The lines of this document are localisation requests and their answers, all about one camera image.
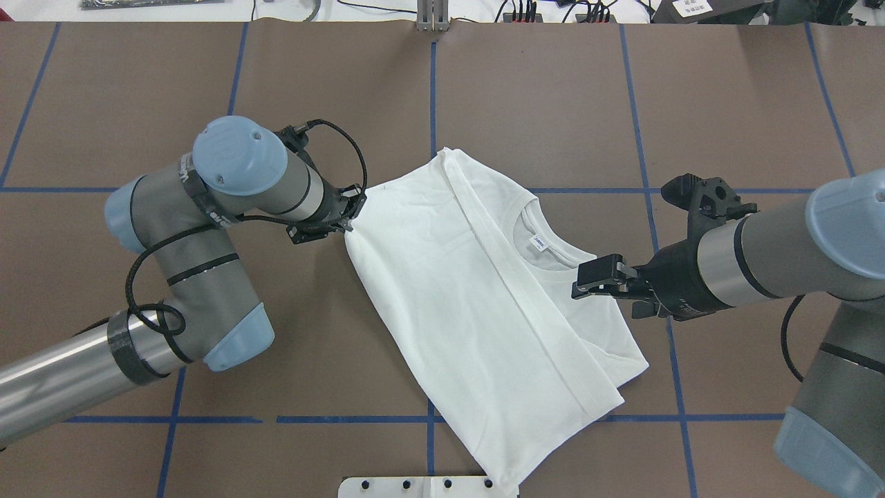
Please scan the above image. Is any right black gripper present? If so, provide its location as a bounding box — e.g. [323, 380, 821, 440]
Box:
[571, 174, 758, 321]

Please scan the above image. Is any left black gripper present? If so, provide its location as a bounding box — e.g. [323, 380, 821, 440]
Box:
[276, 124, 367, 245]

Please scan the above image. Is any white long-sleeve printed shirt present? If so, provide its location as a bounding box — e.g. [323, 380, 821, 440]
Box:
[345, 148, 649, 494]

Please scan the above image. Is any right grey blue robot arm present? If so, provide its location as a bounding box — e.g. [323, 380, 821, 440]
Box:
[571, 169, 884, 497]

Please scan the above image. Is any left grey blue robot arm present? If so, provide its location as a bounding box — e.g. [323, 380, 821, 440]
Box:
[1, 116, 368, 447]

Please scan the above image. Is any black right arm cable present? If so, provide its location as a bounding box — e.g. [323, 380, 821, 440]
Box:
[780, 295, 807, 384]

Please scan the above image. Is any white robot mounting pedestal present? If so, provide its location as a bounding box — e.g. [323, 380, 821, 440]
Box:
[337, 476, 521, 497]

